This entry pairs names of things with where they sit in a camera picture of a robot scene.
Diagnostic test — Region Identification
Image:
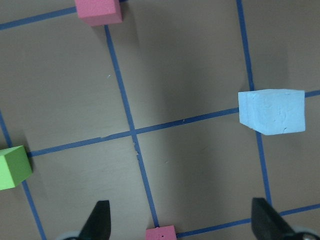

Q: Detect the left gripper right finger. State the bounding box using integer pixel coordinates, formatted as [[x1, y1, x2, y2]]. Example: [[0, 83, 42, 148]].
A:
[[251, 197, 296, 240]]

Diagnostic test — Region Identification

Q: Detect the pink block lower left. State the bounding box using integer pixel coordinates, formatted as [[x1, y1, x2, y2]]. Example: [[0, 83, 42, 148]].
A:
[[145, 225, 177, 240]]

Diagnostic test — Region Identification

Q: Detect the light blue block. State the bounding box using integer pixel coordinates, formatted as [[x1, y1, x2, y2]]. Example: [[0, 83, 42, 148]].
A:
[[238, 89, 306, 136]]

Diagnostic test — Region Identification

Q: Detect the pink block upper left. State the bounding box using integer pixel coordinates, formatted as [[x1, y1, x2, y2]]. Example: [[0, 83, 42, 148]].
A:
[[74, 0, 123, 27]]

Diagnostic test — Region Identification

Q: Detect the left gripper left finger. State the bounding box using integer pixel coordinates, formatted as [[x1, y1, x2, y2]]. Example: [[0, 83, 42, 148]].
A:
[[78, 200, 111, 240]]

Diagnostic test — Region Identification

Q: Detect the pink block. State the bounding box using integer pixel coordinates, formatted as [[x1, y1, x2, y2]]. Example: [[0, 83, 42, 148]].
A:
[[145, 225, 177, 240], [74, 0, 123, 27]]

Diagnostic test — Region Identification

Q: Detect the green block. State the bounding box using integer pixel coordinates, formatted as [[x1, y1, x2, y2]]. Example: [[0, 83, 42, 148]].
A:
[[0, 145, 33, 190]]

